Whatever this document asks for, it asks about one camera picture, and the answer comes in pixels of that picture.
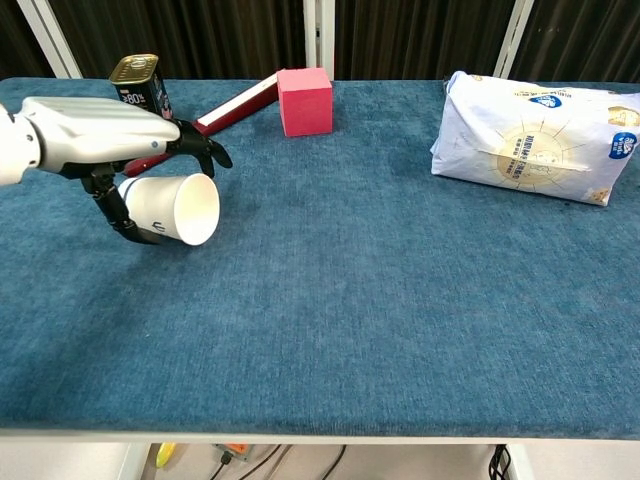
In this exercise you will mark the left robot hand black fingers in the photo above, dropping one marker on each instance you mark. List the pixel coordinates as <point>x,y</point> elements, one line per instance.
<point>100,130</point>

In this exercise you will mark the white paper cup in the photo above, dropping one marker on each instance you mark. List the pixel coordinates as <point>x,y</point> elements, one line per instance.
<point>195,207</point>

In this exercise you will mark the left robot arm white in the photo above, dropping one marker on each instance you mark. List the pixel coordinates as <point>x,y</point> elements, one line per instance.
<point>15,150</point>

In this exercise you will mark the gold-top tin can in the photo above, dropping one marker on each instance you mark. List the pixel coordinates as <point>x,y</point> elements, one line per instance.
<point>142,85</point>

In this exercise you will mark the dark red folded fan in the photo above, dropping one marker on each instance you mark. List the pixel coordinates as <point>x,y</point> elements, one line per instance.
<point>235,107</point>

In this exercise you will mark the black pleated curtain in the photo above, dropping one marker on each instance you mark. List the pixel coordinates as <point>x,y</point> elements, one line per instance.
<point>200,35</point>

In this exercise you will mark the pink cube block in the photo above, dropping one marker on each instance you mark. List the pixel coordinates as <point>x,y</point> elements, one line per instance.
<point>306,105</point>

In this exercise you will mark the blue table cloth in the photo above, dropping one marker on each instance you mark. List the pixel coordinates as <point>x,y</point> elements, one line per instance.
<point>350,300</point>

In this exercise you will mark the yellow object under table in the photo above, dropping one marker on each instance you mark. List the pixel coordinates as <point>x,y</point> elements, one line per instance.
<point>165,454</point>

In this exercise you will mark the orange power strip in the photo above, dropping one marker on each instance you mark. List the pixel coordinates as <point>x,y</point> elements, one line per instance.
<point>234,451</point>

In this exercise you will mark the white tissue pack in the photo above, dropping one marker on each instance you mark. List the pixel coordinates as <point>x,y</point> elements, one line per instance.
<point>530,140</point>

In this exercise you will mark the white metal frame post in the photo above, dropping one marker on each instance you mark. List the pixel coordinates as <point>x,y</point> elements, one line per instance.
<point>50,37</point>
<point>319,35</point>
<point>515,37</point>

